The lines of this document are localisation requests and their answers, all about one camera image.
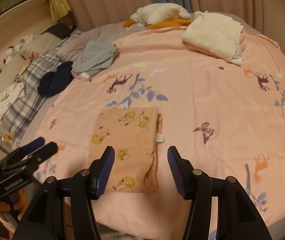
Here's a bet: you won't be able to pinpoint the plaid pillow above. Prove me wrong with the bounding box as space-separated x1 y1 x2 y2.
0 29 82 146

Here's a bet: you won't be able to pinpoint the white clothes on pillow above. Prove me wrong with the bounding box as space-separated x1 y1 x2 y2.
0 82 26 119

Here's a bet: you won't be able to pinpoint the beige headboard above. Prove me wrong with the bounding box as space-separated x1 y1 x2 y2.
0 33 62 93

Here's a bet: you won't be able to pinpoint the peach cartoon print garment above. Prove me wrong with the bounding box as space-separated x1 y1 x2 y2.
89 107 161 193

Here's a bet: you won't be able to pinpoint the pink printed bed sheet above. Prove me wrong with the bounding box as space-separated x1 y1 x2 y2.
35 28 285 239

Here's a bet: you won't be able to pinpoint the dark navy garment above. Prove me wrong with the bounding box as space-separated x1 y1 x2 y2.
37 61 74 98

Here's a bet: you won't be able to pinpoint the grey blanket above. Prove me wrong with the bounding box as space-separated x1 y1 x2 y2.
56 22 146 62

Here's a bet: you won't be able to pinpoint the yellow hanging paper bundle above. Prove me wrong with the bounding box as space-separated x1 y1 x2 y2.
49 0 72 21

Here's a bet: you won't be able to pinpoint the white goose plush toy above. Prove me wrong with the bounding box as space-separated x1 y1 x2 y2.
123 3 191 29

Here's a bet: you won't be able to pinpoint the small plush toy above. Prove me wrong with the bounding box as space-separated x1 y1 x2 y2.
3 34 37 64

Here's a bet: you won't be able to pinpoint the grey crumpled garment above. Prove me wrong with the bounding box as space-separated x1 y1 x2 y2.
72 41 118 81

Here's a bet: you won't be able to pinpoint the cream folded clothes stack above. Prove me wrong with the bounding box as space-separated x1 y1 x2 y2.
181 11 245 66

